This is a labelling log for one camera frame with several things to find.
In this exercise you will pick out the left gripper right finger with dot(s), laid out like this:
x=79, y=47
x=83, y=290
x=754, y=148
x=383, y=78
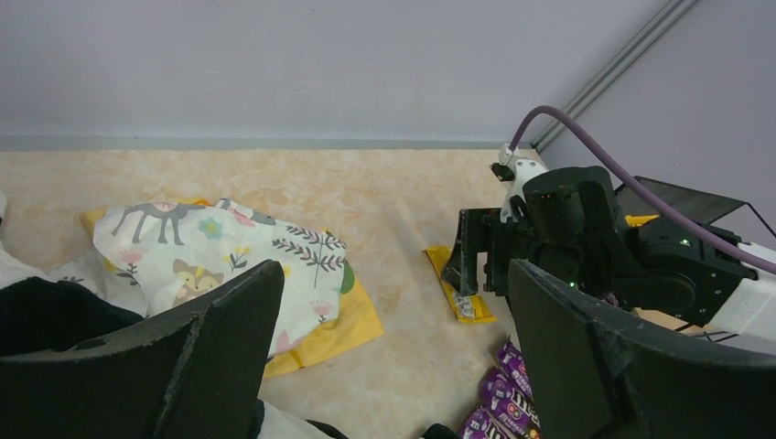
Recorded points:
x=597, y=371

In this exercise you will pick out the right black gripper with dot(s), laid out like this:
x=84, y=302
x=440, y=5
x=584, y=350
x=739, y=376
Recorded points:
x=566, y=222

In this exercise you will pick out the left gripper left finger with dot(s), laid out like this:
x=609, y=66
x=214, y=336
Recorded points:
x=193, y=371

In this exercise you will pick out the yellow candy bag barcode side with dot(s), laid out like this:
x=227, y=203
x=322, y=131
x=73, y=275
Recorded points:
x=466, y=309

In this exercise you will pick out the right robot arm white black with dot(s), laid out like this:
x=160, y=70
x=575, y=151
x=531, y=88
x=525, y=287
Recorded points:
x=569, y=223

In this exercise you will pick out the purple m&m bag right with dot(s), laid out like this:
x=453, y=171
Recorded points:
x=511, y=361

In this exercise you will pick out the purple m&m bag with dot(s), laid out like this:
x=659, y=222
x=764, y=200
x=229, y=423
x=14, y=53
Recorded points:
x=480, y=425
x=511, y=361
x=508, y=406

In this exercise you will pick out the purple m&m bag middle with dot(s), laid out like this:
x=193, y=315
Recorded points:
x=508, y=406

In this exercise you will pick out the animal print white cloth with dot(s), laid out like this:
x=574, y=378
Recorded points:
x=150, y=257

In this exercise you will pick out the purple m&m bag left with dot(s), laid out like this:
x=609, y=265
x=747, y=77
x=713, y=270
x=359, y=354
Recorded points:
x=480, y=425

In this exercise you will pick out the black wire mesh shelf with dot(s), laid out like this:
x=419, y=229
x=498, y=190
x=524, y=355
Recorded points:
x=685, y=203

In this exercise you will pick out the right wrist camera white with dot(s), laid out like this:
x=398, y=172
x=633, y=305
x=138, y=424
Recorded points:
x=514, y=168

